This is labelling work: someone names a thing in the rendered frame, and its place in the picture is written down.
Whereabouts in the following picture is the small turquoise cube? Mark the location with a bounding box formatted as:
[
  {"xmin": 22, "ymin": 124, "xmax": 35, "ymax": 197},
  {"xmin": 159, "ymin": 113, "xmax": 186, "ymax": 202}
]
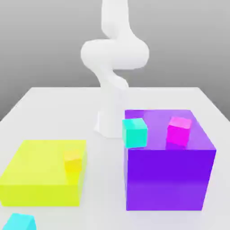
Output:
[{"xmin": 122, "ymin": 118, "xmax": 148, "ymax": 149}]

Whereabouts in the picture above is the small cyan cube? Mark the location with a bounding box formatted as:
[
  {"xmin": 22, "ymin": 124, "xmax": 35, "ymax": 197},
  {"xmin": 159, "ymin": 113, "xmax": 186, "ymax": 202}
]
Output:
[{"xmin": 1, "ymin": 213, "xmax": 37, "ymax": 230}]

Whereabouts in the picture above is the large yellow-green box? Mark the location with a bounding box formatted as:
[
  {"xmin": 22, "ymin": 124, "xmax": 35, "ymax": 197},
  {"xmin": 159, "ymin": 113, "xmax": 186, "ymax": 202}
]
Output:
[{"xmin": 0, "ymin": 139, "xmax": 88, "ymax": 207}]

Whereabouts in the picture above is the small magenta cube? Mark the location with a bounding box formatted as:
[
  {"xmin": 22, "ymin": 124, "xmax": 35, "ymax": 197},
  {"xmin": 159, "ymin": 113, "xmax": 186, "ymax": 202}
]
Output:
[{"xmin": 166, "ymin": 116, "xmax": 192, "ymax": 147}]

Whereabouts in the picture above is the large purple box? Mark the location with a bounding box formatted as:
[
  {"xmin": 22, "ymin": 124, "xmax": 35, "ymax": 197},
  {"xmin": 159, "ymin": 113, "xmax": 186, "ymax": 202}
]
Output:
[{"xmin": 124, "ymin": 109, "xmax": 217, "ymax": 212}]

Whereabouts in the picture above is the small yellow cube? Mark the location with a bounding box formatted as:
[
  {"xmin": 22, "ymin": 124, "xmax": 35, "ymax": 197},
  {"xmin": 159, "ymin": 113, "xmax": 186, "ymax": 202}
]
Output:
[{"xmin": 63, "ymin": 150, "xmax": 83, "ymax": 173}]

